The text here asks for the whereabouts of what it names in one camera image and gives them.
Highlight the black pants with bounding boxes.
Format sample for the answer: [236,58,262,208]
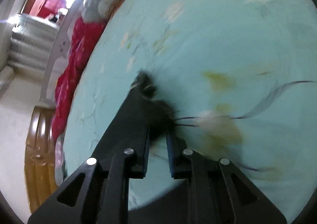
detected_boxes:
[91,70,179,160]

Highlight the white headboard panel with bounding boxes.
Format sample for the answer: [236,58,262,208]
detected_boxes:
[40,0,84,107]

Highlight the light blue floral bedsheet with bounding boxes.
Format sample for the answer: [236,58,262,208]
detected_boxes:
[63,0,316,223]

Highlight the red blanket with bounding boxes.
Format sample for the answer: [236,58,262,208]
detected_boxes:
[51,17,107,140]

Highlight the white radiator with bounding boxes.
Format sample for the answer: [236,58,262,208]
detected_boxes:
[7,14,59,72]

